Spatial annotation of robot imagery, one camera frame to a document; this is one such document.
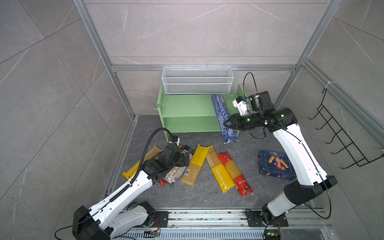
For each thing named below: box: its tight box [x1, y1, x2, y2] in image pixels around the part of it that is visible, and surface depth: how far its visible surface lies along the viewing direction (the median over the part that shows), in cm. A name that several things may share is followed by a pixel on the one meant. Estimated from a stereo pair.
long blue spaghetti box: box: [211, 93, 239, 144], surface depth 70 cm
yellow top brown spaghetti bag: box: [180, 144, 210, 188], surface depth 91 cm
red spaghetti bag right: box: [217, 152, 254, 197], surface depth 88 cm
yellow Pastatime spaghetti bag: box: [205, 146, 237, 194], surface depth 90 cm
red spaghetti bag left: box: [158, 179, 167, 187], surface depth 85 cm
